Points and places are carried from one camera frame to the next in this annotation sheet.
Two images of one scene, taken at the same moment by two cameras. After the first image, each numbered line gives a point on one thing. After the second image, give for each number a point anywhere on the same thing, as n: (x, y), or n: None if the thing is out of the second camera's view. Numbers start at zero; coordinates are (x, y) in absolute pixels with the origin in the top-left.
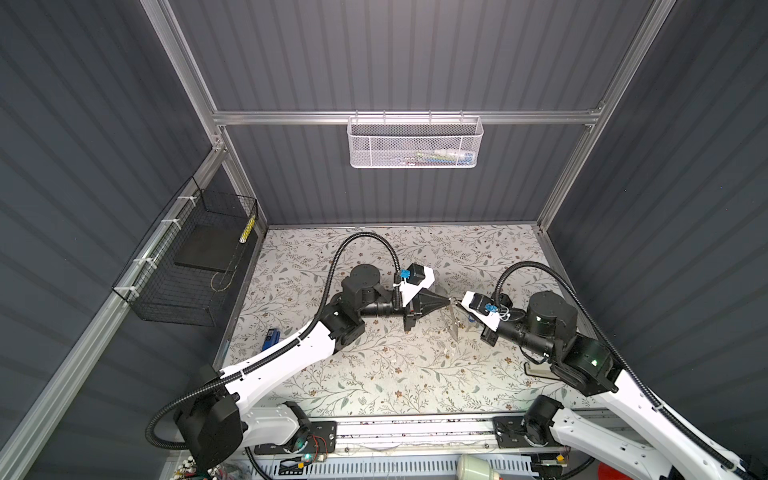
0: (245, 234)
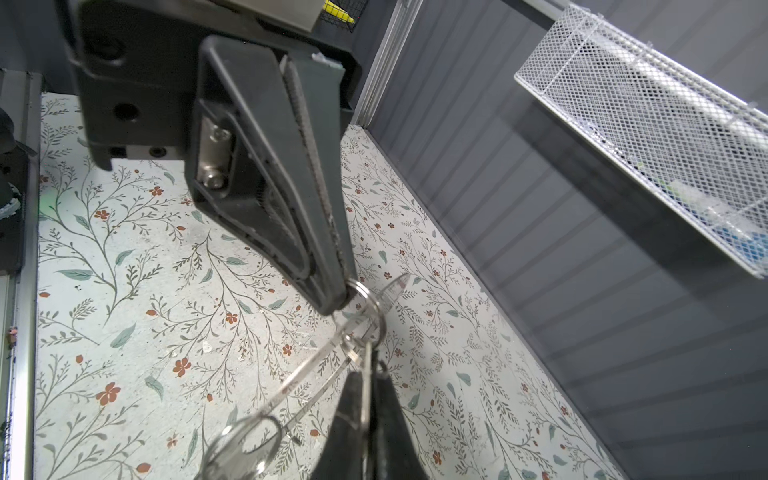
0: (338, 11)
